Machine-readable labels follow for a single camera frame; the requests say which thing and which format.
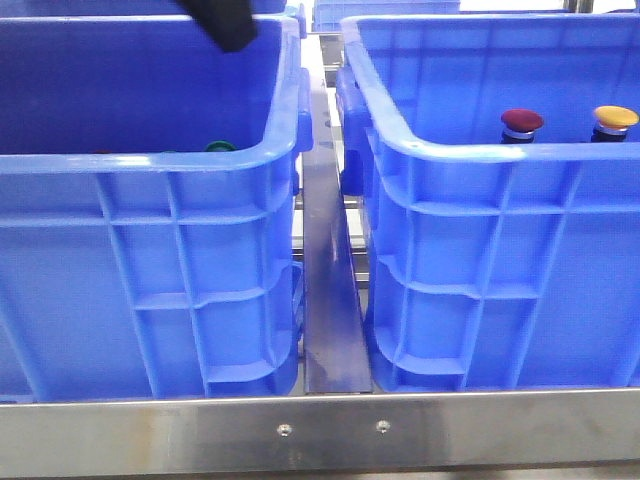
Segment steel front rail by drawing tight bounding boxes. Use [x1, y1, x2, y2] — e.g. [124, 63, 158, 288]
[1, 388, 639, 478]

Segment right rail screw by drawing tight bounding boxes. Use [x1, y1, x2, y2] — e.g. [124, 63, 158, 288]
[376, 420, 391, 434]

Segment steel divider bar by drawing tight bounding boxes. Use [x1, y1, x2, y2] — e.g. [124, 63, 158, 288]
[302, 74, 375, 396]

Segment blue plastic bin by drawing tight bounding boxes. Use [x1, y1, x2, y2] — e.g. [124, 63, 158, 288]
[340, 14, 639, 391]
[1, 15, 313, 404]

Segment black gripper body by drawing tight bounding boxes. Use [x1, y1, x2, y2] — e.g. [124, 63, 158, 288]
[177, 0, 258, 53]

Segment red mushroom push button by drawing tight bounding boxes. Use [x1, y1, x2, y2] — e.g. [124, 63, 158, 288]
[501, 108, 544, 144]

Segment right blue plastic bin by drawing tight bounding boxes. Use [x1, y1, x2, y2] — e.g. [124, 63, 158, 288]
[340, 14, 639, 391]

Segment rear left blue bin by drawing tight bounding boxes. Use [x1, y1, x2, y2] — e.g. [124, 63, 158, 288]
[1, 0, 306, 38]

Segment left blue plastic bin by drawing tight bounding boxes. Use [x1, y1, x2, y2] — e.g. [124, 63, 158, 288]
[1, 15, 313, 404]

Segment yellow mushroom push button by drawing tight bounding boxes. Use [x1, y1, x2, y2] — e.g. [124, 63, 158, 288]
[591, 105, 639, 143]

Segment rear right blue bin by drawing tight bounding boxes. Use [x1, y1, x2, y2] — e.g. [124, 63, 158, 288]
[312, 0, 460, 33]

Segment left rail screw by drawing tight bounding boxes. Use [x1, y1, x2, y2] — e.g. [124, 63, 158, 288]
[277, 424, 292, 437]

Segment green push button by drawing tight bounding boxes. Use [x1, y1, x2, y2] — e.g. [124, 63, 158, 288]
[205, 140, 237, 152]

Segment rail screw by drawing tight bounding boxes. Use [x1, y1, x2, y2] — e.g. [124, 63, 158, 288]
[277, 424, 292, 437]
[376, 420, 391, 434]

